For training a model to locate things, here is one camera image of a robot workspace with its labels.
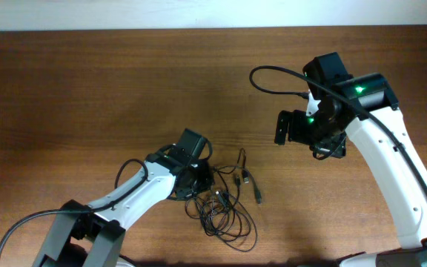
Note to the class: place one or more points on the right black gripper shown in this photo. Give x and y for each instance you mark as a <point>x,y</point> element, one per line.
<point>295,126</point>

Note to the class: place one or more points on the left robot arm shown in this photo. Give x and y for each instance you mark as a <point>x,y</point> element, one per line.
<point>92,234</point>

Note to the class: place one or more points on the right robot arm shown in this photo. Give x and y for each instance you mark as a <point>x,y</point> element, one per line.
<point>366,111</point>

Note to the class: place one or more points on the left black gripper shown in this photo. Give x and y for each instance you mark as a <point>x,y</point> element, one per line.
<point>202,179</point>

